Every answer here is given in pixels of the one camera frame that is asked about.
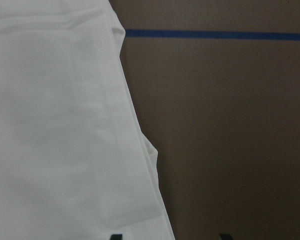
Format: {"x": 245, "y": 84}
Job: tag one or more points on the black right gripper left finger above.
{"x": 116, "y": 237}

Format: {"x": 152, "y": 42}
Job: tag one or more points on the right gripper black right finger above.
{"x": 225, "y": 236}

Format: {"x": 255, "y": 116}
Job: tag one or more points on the white long-sleeve printed shirt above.
{"x": 74, "y": 163}

